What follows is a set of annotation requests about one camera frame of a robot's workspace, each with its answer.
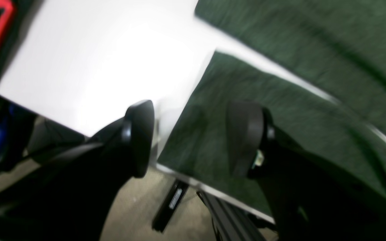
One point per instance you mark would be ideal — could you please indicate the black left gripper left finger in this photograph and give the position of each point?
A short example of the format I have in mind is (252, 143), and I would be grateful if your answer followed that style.
(127, 141)

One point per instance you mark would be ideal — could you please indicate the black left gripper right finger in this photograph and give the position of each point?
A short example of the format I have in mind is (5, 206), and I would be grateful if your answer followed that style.
(250, 134)

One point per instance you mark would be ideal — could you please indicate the dark green long-sleeve shirt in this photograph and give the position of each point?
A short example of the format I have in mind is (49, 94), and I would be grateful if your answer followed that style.
(337, 46)

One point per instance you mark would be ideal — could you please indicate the black bar under table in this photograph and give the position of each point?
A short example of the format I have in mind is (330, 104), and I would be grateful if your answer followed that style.
(169, 205)

